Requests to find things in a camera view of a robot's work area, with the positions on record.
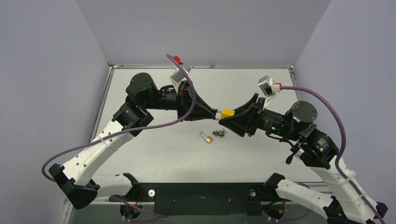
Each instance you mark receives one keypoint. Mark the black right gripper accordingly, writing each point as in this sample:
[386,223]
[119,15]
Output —
[255,115]

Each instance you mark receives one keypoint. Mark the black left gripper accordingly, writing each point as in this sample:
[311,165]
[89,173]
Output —
[185,99]

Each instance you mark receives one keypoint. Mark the yellow padlock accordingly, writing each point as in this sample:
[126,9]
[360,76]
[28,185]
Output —
[225,113]

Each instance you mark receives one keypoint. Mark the brass padlock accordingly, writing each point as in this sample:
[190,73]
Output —
[206,137]

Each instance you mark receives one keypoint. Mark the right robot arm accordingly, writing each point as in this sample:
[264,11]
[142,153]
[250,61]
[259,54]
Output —
[347,203]

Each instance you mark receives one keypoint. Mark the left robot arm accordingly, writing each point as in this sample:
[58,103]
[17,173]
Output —
[77,177]

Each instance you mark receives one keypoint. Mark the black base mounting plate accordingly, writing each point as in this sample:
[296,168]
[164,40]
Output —
[174,199]

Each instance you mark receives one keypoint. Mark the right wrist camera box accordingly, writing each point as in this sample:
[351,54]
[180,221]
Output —
[269,89]

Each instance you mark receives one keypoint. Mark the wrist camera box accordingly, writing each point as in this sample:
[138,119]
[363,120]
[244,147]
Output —
[269,89]
[177,76]

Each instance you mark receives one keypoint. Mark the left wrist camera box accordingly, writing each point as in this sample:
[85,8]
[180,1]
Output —
[177,76]

